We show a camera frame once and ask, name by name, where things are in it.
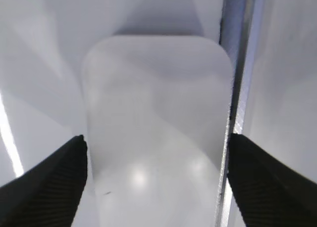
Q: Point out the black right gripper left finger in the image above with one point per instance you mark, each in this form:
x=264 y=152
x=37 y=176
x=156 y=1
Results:
x=48 y=195

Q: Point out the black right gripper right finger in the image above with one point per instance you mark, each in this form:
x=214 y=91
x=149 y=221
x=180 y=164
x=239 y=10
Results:
x=267 y=192

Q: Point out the white board with metal frame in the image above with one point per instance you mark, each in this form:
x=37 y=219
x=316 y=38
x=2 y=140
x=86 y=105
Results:
x=43 y=45

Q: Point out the white rectangular board eraser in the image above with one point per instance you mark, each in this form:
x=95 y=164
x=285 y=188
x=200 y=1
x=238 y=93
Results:
x=157 y=109

